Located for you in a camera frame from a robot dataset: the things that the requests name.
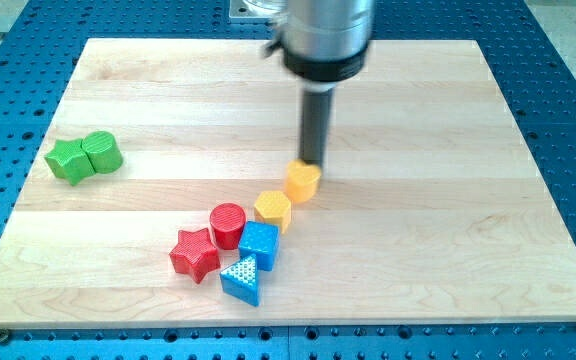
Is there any light wooden board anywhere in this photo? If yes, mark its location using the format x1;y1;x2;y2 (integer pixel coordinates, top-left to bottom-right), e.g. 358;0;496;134
0;38;576;329

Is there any red star block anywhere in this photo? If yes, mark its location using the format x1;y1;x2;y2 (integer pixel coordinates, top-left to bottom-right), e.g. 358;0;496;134
169;228;221;284

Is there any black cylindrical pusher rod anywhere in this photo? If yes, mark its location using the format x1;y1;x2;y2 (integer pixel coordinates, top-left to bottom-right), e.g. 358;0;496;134
298;88;334;168

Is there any green star block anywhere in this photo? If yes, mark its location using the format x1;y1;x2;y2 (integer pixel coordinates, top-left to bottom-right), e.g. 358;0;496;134
44;138;96;186

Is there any blue triangle block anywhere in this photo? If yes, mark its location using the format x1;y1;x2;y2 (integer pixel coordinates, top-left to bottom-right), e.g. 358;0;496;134
219;255;260;307

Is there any green cylinder block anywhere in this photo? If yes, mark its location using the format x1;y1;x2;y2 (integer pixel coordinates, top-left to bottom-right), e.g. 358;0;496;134
82;131;123;174

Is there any blue cube block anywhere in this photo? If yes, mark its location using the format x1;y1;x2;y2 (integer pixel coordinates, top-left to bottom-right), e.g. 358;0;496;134
238;221;280;272

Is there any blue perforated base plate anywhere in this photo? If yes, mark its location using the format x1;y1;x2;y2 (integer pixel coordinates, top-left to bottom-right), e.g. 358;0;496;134
0;0;576;359

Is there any yellow hexagon block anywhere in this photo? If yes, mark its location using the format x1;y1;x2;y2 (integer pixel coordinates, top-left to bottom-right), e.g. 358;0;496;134
254;190;292;234

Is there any red cylinder block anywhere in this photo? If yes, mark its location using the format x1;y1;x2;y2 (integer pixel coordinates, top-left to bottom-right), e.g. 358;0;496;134
209;203;246;250

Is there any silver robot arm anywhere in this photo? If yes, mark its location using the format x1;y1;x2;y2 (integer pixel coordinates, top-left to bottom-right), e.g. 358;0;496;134
263;0;375;93

